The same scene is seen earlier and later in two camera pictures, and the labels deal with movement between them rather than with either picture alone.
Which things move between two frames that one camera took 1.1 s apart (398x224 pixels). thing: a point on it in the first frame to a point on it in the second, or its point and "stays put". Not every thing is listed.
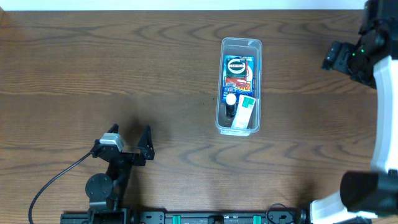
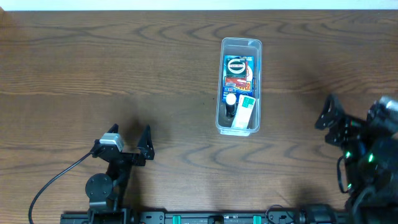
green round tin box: x=236 y=68 stays put
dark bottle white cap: x=231 y=100 stays put
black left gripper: x=137 y=158 stays put
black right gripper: x=345 y=64 to x=354 y=128
